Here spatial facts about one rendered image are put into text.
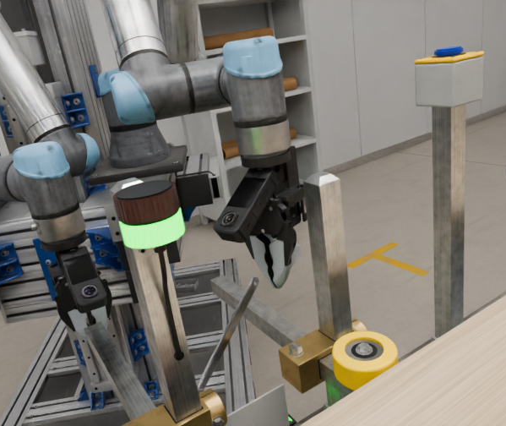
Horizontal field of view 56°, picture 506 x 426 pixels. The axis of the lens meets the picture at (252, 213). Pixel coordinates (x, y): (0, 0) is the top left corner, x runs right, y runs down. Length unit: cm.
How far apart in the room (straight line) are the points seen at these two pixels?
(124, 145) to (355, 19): 361
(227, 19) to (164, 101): 305
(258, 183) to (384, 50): 426
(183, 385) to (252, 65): 40
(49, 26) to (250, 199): 89
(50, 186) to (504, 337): 67
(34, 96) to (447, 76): 70
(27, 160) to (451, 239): 68
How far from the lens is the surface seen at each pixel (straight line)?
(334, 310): 70
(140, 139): 118
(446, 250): 86
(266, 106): 63
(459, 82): 76
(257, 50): 63
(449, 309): 92
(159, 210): 44
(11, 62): 100
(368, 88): 471
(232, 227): 62
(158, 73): 71
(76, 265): 82
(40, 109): 97
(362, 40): 465
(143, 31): 76
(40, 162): 79
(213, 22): 367
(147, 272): 52
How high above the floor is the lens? 129
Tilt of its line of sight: 20 degrees down
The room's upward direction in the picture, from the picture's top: 9 degrees counter-clockwise
